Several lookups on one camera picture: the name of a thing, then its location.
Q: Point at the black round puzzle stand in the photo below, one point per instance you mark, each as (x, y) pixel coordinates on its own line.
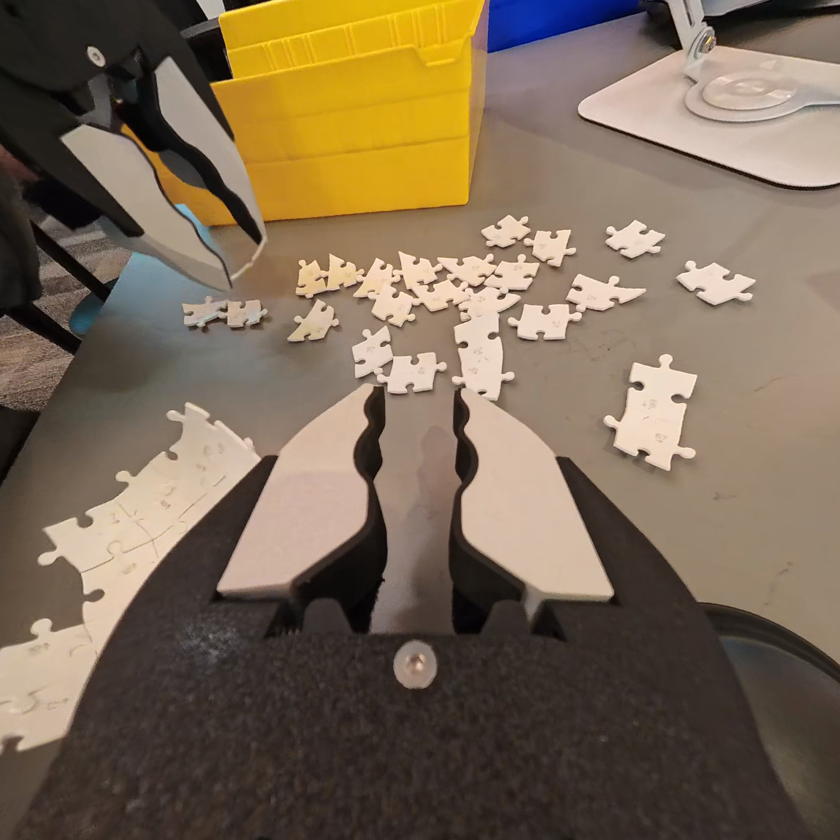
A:
(781, 689)

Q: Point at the black office chair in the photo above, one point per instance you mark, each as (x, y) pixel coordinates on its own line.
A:
(46, 262)

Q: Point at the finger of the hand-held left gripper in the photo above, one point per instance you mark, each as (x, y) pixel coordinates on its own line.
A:
(203, 131)
(144, 203)

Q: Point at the white metal stand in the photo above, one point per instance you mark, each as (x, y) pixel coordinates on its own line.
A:
(722, 105)

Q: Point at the blue plastic bin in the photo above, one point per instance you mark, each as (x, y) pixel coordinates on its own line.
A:
(558, 19)

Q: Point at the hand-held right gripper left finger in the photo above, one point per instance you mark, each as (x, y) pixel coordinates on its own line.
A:
(308, 518)

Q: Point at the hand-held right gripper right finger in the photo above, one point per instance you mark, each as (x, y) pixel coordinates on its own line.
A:
(525, 525)

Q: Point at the assembled curved puzzle ball section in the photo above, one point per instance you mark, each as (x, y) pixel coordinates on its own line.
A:
(98, 544)

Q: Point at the yellow plastic bin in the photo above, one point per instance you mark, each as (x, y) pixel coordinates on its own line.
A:
(367, 131)

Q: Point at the pile of white puzzle pieces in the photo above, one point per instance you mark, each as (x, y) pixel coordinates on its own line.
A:
(472, 295)

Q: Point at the joined white puzzle strip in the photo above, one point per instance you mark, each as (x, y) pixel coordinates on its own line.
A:
(653, 420)

